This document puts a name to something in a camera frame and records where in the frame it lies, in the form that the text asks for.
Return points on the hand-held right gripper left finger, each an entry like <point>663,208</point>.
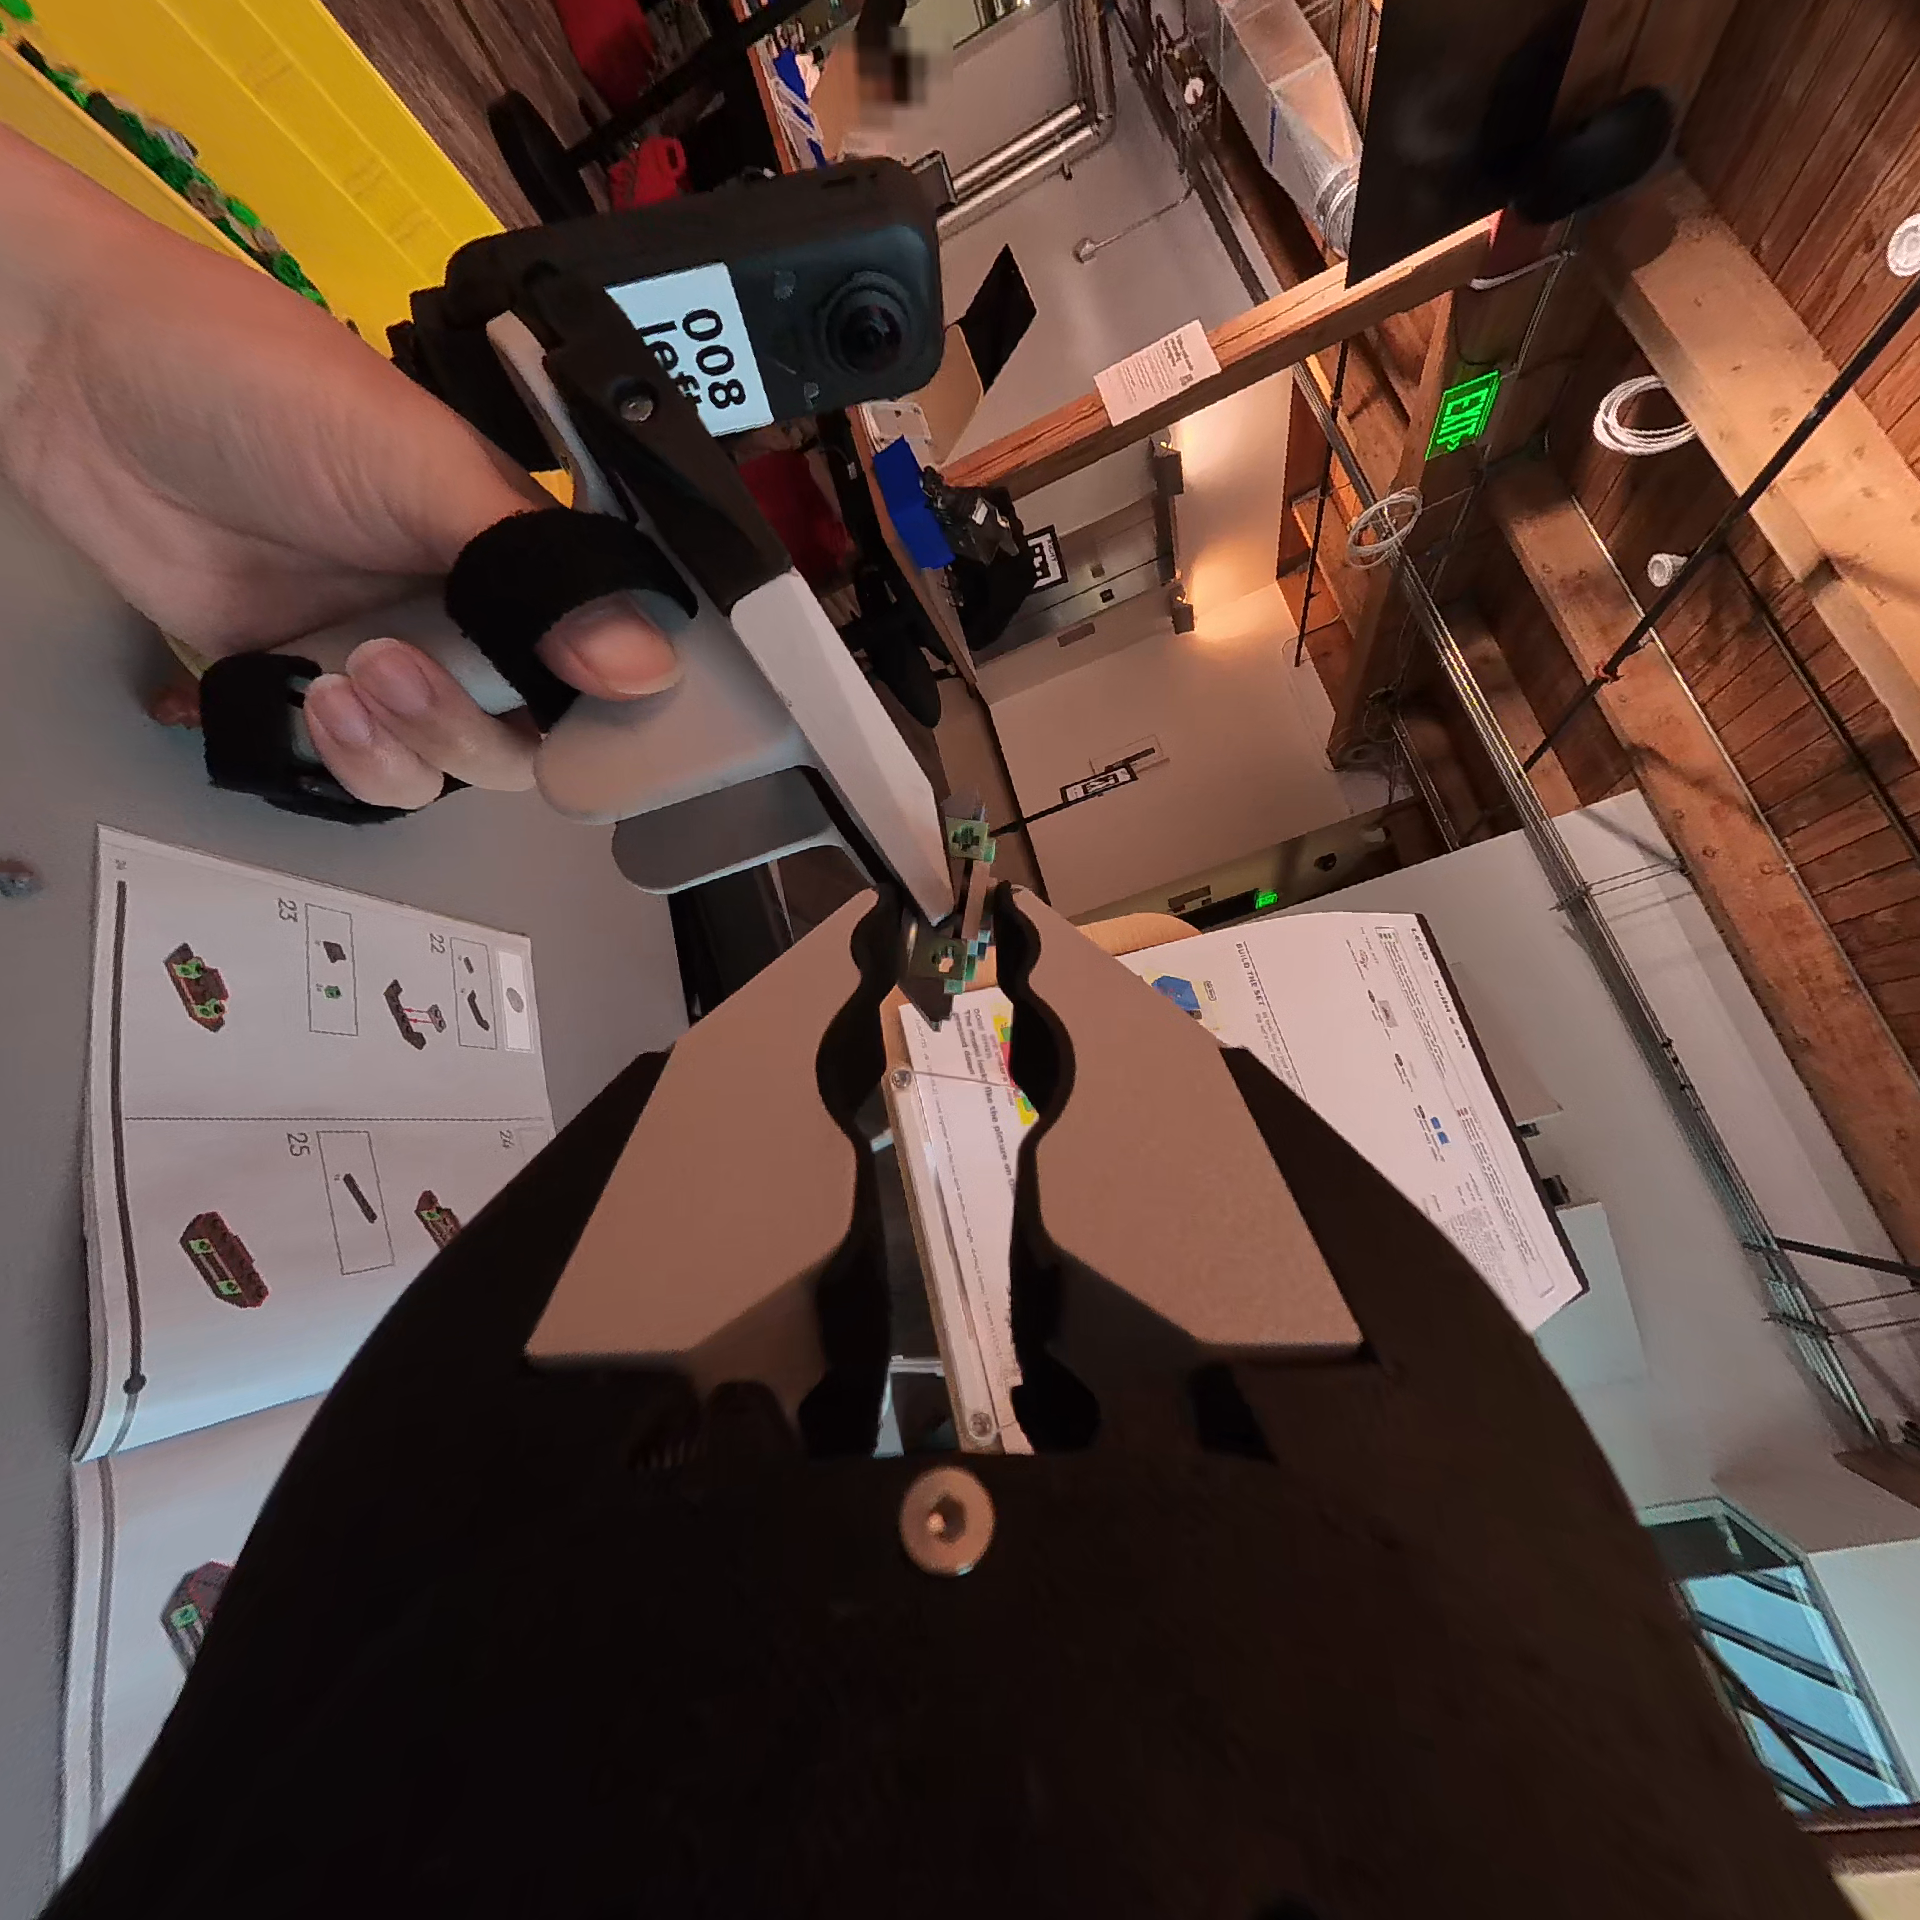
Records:
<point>705,1200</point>

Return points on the black and green brick assembly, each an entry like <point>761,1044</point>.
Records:
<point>945,945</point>

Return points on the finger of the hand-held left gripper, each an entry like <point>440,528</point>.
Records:
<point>840,735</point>
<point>720,848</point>

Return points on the open instruction booklet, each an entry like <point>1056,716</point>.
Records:
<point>224,1080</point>

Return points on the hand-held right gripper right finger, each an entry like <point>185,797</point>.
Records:
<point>1185,1200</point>

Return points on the green exit sign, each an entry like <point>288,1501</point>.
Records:
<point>1470,416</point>

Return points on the paper notice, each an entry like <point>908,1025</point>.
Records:
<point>1163,373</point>

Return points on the yellow plastic bin with bricks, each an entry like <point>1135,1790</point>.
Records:
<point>300,89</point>

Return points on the printed instruction sheet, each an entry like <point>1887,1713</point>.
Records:
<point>1350,1080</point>

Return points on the pile of green toy bricks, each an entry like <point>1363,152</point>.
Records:
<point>195,182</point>

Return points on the person's left hand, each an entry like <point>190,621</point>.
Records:
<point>224,451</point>

